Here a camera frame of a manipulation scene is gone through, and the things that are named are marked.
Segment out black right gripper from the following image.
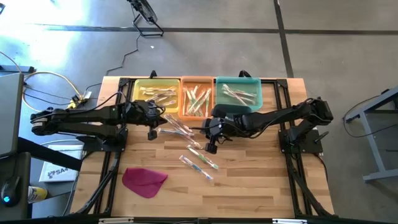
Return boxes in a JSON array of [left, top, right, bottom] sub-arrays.
[[200, 107, 246, 155]]

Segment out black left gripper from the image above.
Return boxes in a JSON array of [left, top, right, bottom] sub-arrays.
[[124, 100, 169, 141]]

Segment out orange toothbrush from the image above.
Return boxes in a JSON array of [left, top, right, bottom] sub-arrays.
[[222, 91, 256, 106], [223, 83, 257, 98], [226, 86, 248, 106]]

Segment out blue toothbrush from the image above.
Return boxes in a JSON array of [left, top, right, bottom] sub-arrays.
[[178, 155, 215, 182]]

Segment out dark green plastic basket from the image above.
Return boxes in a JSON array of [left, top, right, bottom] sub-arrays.
[[211, 103, 252, 133]]

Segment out yellow plastic bin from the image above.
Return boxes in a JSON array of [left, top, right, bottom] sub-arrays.
[[132, 78, 181, 113]]

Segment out teal plastic bin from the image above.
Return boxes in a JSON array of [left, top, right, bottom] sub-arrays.
[[215, 76, 264, 112]]

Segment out orange plastic bin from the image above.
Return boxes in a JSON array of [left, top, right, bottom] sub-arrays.
[[178, 76, 215, 122]]

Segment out magenta cloth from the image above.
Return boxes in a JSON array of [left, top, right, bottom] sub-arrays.
[[121, 167, 169, 199]]

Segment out black floor fan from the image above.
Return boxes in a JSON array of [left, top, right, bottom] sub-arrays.
[[126, 0, 165, 38]]

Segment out silver aluminium bar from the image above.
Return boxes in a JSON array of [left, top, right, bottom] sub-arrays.
[[98, 217, 134, 224], [272, 218, 308, 224]]

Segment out white printed box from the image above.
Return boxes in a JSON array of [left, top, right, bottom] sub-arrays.
[[39, 144, 84, 184]]

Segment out yellow can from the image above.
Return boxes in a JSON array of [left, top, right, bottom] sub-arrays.
[[27, 185, 49, 203]]

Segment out grey laptop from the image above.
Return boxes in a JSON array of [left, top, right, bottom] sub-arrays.
[[0, 72, 25, 158]]

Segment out black metal bar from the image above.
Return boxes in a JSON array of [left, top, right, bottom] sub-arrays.
[[0, 64, 35, 74]]

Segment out black computer mouse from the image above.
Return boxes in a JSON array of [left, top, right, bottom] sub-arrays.
[[0, 175, 21, 208]]

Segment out black fan power cable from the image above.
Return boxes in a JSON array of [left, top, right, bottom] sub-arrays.
[[83, 33, 141, 94]]

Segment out yellow extension cable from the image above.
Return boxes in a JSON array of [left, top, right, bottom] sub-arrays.
[[21, 70, 85, 115]]

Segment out grey metal table frame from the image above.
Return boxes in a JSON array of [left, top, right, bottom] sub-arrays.
[[344, 86, 398, 184]]

